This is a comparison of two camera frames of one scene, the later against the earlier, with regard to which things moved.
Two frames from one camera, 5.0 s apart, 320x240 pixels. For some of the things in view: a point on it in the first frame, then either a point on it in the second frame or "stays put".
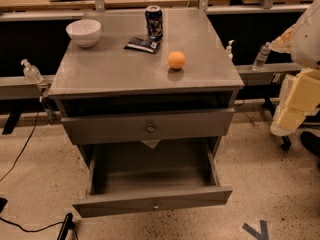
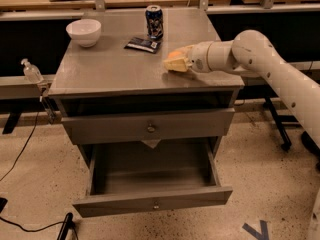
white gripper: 307,39 to 199,57
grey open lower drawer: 131,177 stays put
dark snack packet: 142,45 stays put
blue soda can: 154,22 stays put
